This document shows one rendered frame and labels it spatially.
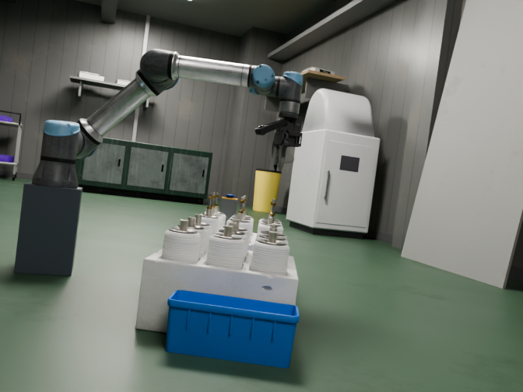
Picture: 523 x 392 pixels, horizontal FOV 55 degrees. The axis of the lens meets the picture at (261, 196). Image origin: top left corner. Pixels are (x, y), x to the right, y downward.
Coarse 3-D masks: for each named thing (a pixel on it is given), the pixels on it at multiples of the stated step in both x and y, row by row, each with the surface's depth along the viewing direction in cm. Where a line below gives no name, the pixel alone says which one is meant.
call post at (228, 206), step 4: (224, 200) 224; (228, 200) 224; (232, 200) 224; (236, 200) 224; (224, 204) 224; (228, 204) 224; (232, 204) 224; (236, 204) 224; (220, 208) 224; (224, 208) 224; (228, 208) 224; (232, 208) 224; (236, 208) 226; (224, 212) 224; (228, 212) 224; (232, 212) 224; (236, 212) 230; (228, 216) 224
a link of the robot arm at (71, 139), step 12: (48, 132) 171; (60, 132) 171; (72, 132) 174; (48, 144) 171; (60, 144) 171; (72, 144) 174; (84, 144) 184; (48, 156) 171; (60, 156) 172; (72, 156) 175
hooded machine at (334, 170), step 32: (320, 96) 459; (352, 96) 462; (320, 128) 451; (352, 128) 449; (320, 160) 435; (352, 160) 443; (320, 192) 436; (352, 192) 445; (320, 224) 438; (352, 224) 448
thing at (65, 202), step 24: (24, 192) 166; (48, 192) 168; (72, 192) 171; (24, 216) 166; (48, 216) 169; (72, 216) 171; (24, 240) 167; (48, 240) 169; (72, 240) 172; (24, 264) 167; (48, 264) 170; (72, 264) 177
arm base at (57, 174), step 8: (40, 160) 173; (48, 160) 171; (56, 160) 171; (64, 160) 172; (72, 160) 175; (40, 168) 172; (48, 168) 171; (56, 168) 171; (64, 168) 172; (72, 168) 176; (40, 176) 172; (48, 176) 170; (56, 176) 170; (64, 176) 172; (72, 176) 175; (40, 184) 170; (48, 184) 169; (56, 184) 170; (64, 184) 172; (72, 184) 174
